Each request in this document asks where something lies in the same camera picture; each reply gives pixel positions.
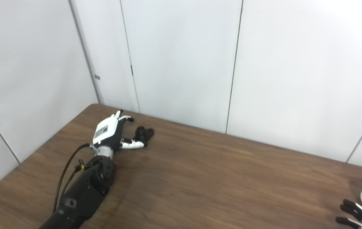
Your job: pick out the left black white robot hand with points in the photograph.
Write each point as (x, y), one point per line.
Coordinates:
(106, 132)

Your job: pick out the black plastic holder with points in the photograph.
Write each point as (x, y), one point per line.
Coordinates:
(144, 133)

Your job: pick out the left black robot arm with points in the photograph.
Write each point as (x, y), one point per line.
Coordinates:
(85, 190)

